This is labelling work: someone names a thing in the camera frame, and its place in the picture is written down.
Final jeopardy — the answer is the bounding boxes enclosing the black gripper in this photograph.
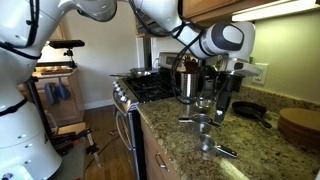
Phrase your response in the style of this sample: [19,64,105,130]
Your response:
[214,75,236,124]

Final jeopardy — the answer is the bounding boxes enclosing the medium silver measuring cup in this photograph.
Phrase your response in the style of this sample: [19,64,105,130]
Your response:
[198,133,239,163]

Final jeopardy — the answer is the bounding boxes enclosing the shallow steel bowl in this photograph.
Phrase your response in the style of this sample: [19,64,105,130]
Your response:
[193,97,214,113]

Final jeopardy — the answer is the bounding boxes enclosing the black cast iron skillet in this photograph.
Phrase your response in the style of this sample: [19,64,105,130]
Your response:
[231,100,273,129]

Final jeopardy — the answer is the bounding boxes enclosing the ribbed steel utensil holder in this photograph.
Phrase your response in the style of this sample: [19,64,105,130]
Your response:
[180,72,199,100]

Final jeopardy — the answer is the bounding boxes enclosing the wooden cooking utensils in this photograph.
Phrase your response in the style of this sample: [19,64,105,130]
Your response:
[182,54,205,75]

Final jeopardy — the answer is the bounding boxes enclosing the round wooden cutting board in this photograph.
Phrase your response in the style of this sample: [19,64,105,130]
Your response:
[277,107,320,151]

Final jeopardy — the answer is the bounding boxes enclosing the wooden drawer cabinet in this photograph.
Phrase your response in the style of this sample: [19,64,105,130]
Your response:
[139,114,183,180]

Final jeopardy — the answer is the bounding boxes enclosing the steel frying pan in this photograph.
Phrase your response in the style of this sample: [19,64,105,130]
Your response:
[109,67,153,80]

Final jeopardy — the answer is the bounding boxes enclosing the stainless gas stove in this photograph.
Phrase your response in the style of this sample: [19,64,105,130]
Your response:
[110,51,208,180]

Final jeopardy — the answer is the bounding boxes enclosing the wooden upper cabinet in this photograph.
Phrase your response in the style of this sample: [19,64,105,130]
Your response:
[182,0,279,28]
[49,24,67,42]

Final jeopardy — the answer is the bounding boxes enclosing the under-cabinet light strip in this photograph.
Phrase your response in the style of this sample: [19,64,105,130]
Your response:
[231,0,320,23]

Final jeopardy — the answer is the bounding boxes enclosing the wooden island cabinet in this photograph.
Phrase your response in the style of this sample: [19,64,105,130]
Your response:
[16,68,86,127]

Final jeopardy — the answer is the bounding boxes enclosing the flat wooden board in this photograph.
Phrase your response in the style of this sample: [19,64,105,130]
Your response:
[54,121,87,135]

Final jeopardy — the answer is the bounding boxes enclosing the black clamp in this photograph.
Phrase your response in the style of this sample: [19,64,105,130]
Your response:
[49,128,93,156]

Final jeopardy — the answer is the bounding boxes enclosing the blue oven mitt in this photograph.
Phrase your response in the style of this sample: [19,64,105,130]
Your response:
[55,81,72,101]
[44,82,58,106]

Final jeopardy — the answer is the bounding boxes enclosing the gray robot mounting platform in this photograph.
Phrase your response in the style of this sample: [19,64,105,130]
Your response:
[49,138,88,180]

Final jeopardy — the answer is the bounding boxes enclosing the wooden tray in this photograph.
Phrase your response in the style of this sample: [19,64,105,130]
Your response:
[39,66,74,75]

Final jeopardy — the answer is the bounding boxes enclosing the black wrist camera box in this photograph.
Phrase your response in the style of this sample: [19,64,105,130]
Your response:
[232,75,243,93]

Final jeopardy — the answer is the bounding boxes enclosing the white wall outlet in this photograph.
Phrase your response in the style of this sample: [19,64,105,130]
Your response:
[254,62,270,85]

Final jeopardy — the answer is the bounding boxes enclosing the metal drawer handle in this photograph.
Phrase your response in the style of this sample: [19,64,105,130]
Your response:
[154,152,170,172]

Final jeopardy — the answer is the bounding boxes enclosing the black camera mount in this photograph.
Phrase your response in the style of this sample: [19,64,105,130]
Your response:
[63,48,77,69]

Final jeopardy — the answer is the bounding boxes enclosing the black stereo camera bar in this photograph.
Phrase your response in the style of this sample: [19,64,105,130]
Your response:
[48,39,86,50]

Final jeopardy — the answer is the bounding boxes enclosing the black metal stand frame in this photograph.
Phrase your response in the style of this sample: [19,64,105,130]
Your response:
[24,60,79,138]

